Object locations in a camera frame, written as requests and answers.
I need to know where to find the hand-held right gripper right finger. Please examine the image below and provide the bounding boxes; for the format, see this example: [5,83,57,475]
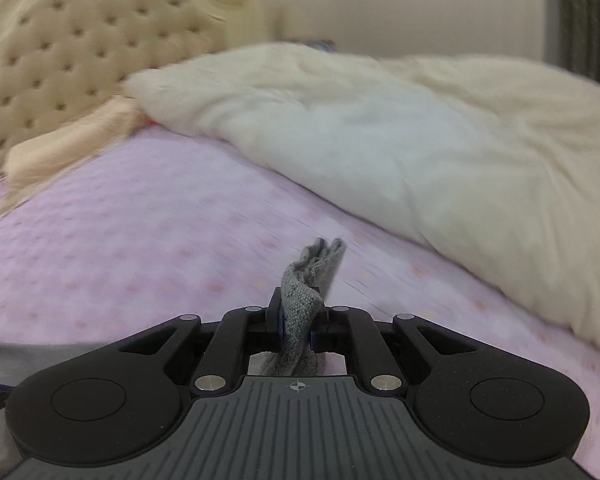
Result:
[310,306,473,394]

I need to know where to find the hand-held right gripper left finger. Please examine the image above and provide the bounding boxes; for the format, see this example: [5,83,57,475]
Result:
[120,287,285,394]

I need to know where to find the grey knit pants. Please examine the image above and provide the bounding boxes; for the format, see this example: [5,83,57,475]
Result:
[0,237,348,480]

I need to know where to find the purple patterned bed sheet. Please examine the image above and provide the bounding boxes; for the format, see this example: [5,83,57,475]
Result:
[0,122,600,480]

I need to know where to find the cream duvet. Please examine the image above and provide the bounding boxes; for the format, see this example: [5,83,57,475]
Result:
[122,42,600,356]

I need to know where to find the cream satin pillow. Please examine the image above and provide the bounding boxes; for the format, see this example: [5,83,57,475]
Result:
[0,95,148,217]

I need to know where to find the cream tufted headboard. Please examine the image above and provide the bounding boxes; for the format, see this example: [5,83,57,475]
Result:
[0,0,267,183]

